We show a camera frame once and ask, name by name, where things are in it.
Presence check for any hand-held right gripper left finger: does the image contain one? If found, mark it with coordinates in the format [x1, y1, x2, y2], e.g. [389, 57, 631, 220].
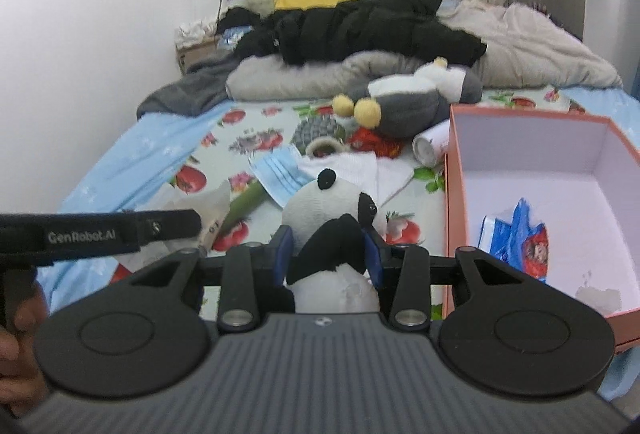
[112, 225, 296, 334]

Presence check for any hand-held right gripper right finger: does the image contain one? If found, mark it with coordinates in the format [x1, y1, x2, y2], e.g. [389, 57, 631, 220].
[362, 228, 538, 331]

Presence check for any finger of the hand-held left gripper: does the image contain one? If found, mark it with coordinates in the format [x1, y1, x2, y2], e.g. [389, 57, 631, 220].
[137, 209, 202, 247]

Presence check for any black white panda plush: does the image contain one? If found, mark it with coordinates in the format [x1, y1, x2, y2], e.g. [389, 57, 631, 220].
[282, 168, 388, 315]

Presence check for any blue face mask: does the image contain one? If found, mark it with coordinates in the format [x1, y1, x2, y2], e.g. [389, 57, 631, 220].
[248, 149, 313, 207]

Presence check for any white quilted tissue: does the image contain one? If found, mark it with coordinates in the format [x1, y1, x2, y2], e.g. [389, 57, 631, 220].
[300, 153, 416, 209]

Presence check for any blue white snack packet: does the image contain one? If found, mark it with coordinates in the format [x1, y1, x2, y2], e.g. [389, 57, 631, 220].
[480, 198, 548, 282]

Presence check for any pink shoe box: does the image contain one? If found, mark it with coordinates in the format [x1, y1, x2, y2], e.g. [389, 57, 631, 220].
[442, 104, 640, 355]

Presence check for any person's left hand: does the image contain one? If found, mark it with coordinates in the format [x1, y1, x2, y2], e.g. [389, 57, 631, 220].
[0, 286, 51, 420]

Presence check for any light blue bedsheet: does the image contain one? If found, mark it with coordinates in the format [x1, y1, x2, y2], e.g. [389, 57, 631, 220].
[37, 84, 640, 400]

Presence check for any red snack packet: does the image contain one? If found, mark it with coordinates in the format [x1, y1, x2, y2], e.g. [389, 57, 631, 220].
[348, 126, 405, 159]

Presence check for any beige tape roll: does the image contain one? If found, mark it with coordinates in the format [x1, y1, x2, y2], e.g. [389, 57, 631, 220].
[305, 137, 347, 159]

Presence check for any white cylindrical can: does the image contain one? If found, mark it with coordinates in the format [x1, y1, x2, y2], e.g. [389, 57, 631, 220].
[412, 120, 451, 166]

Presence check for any fruit printed bed mat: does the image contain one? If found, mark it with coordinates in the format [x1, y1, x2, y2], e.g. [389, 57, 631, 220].
[115, 86, 586, 315]

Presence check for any dark grey blanket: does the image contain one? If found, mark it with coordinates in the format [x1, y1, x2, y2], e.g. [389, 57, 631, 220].
[136, 56, 241, 119]

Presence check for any grey white penguin plush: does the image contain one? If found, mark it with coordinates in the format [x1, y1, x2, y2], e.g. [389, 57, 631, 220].
[332, 57, 483, 138]

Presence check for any cardboard box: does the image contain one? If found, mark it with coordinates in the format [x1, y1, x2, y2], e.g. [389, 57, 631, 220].
[175, 38, 221, 75]

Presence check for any grey pillow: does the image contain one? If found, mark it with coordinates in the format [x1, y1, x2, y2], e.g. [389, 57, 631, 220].
[225, 51, 426, 102]

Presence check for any crumpled white cloth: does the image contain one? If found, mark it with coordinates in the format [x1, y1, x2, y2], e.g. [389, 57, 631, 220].
[177, 18, 218, 45]

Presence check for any blue printed packet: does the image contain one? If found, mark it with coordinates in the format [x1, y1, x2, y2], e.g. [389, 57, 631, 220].
[220, 26, 253, 49]

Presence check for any black cloth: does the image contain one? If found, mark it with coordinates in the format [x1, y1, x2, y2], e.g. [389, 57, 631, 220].
[216, 6, 263, 34]

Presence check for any black puffer jacket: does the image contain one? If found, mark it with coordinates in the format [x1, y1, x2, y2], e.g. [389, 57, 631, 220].
[237, 0, 488, 67]

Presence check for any beige duvet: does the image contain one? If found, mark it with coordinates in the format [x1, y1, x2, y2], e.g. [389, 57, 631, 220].
[437, 0, 623, 89]

